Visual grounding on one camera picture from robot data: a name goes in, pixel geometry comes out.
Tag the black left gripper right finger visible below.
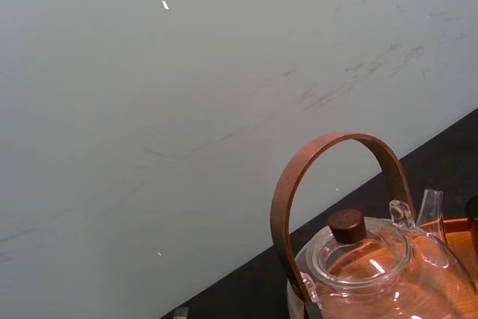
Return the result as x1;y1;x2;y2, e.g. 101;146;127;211
302;301;323;319

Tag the round orange wooden tray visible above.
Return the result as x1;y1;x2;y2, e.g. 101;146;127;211
286;214;478;319

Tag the glass lid with dark knob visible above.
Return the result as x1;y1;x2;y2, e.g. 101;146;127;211
305;209;412;287

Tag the glass teapot with brown handle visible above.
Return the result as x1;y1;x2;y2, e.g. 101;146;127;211
270;131;478;319

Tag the dark brown cup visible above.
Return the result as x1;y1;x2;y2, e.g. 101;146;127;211
466;194;478;257

